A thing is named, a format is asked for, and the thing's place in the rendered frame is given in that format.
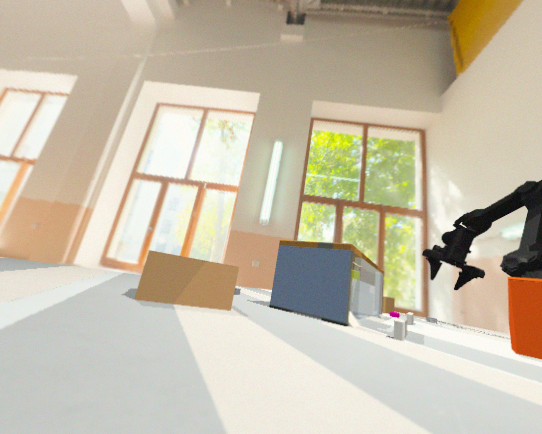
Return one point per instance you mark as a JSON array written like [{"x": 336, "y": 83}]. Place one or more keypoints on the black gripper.
[{"x": 456, "y": 254}]

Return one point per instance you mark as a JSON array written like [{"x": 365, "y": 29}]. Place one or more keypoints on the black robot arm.
[{"x": 526, "y": 261}]

